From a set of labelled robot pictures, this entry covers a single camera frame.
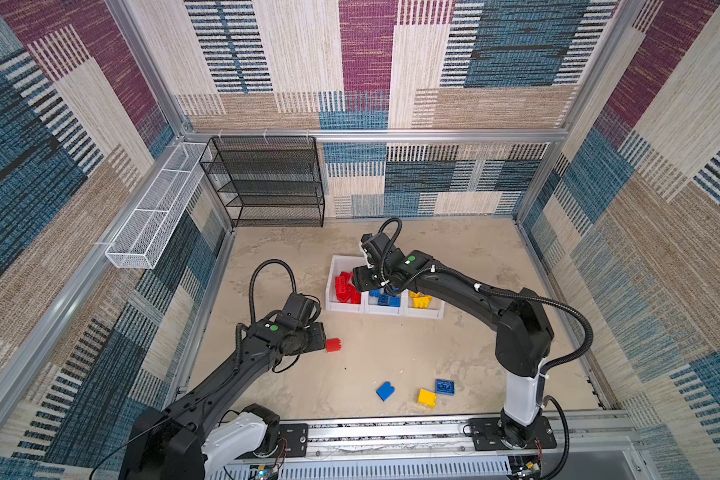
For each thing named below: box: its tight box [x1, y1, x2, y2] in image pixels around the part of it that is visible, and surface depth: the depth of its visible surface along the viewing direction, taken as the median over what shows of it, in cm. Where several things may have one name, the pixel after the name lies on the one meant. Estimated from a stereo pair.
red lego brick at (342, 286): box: [334, 271, 352, 303], surface depth 98 cm
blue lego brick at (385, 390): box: [376, 381, 395, 402], surface depth 82 cm
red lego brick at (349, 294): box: [338, 283, 361, 304], surface depth 98 cm
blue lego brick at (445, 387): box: [436, 379, 455, 396], surface depth 82 cm
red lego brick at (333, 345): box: [326, 338, 342, 353], surface depth 91 cm
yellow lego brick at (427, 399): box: [417, 388, 437, 409], surface depth 79 cm
